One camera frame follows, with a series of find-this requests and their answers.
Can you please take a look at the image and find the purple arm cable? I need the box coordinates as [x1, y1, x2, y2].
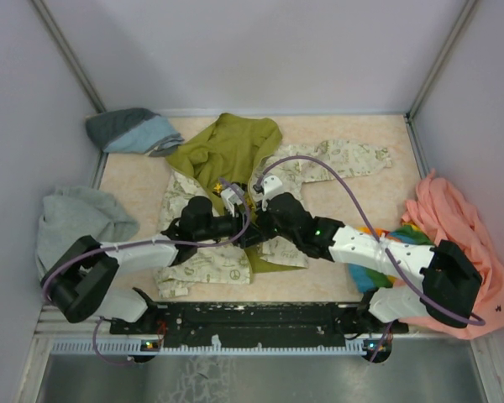
[254, 154, 486, 328]
[41, 178, 253, 366]

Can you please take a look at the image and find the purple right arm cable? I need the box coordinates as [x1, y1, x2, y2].
[254, 154, 486, 328]

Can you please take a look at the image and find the pink cloth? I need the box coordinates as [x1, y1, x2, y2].
[402, 171, 504, 340]

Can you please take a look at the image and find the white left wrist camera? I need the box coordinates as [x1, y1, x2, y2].
[220, 184, 245, 217]

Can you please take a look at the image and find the rainbow striped garment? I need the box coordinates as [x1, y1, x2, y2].
[347, 223, 438, 294]

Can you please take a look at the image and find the cream green printed jacket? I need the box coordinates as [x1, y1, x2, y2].
[153, 113, 394, 300]

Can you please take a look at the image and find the grey left corner post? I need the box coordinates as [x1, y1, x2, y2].
[29, 0, 107, 113]

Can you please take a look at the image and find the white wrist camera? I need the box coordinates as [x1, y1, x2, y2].
[260, 175, 284, 200]
[220, 184, 245, 217]

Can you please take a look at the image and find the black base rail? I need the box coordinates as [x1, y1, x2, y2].
[110, 302, 386, 348]

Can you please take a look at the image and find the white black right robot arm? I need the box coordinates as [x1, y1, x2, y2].
[238, 192, 485, 332]

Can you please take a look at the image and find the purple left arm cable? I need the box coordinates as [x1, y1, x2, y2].
[41, 178, 253, 366]

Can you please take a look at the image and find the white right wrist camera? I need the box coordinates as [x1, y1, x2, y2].
[260, 175, 284, 200]

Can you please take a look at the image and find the grey corner post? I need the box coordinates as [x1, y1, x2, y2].
[29, 0, 107, 113]
[405, 0, 480, 121]

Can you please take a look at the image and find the grey blue garment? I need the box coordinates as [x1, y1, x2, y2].
[85, 107, 184, 157]

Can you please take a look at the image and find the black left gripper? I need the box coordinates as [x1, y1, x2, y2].
[196, 202, 265, 249]

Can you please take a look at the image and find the light grey sweatshirt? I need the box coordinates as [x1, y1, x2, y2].
[35, 186, 139, 279]

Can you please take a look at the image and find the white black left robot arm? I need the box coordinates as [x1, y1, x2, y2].
[40, 196, 250, 333]

